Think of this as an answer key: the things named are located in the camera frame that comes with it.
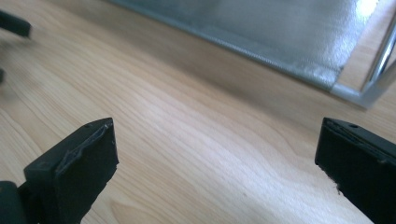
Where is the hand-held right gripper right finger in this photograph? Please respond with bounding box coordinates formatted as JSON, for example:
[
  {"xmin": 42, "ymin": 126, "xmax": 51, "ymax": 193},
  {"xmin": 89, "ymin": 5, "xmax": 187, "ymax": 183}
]
[{"xmin": 314, "ymin": 117, "xmax": 396, "ymax": 224}]

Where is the two-tier grey shoe rack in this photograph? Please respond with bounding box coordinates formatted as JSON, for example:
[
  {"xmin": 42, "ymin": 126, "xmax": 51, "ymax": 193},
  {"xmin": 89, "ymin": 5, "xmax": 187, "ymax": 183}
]
[{"xmin": 106, "ymin": 0, "xmax": 396, "ymax": 110}]

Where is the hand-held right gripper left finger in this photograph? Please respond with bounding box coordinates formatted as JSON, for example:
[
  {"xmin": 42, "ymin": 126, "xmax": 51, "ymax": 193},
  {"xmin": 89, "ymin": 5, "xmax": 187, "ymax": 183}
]
[{"xmin": 23, "ymin": 117, "xmax": 120, "ymax": 224}]

